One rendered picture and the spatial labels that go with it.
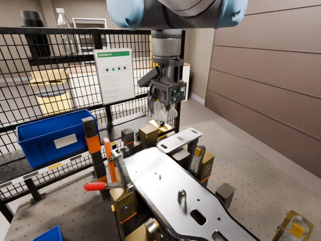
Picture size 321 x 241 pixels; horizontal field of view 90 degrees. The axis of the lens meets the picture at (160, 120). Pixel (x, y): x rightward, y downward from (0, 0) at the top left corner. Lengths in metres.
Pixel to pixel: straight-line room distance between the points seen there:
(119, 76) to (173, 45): 0.65
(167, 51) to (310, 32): 2.31
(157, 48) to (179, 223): 0.51
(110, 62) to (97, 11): 6.68
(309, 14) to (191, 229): 2.50
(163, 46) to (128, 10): 0.13
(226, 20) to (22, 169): 0.86
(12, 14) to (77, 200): 7.33
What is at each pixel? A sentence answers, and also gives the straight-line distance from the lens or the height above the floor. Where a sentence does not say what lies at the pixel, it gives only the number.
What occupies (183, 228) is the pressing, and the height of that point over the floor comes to 1.00.
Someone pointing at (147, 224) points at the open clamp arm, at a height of 1.11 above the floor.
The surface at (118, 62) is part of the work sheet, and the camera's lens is 1.01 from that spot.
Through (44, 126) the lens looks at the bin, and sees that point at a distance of 0.96.
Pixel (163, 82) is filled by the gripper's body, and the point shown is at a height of 1.41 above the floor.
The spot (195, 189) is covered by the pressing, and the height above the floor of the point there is 1.00.
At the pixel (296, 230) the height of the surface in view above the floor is 1.08.
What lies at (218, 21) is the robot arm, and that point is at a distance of 0.27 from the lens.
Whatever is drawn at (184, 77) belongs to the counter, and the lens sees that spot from 4.08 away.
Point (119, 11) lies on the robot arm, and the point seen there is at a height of 1.55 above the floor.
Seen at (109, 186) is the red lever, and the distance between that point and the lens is 0.55.
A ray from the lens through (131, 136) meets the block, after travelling 0.85.
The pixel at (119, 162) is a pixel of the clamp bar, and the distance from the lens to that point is 0.50.
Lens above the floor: 1.52
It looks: 28 degrees down
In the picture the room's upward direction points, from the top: straight up
